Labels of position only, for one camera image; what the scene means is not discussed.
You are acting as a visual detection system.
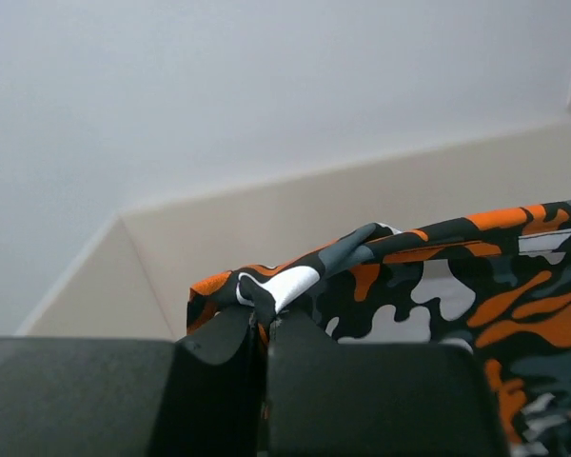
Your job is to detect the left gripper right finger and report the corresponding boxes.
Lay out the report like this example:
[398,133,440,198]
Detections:
[266,311,509,456]

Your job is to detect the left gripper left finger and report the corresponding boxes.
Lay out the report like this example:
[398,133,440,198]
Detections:
[148,306,262,456]

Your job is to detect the orange camouflage shorts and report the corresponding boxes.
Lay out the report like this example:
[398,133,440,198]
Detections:
[187,200,571,456]

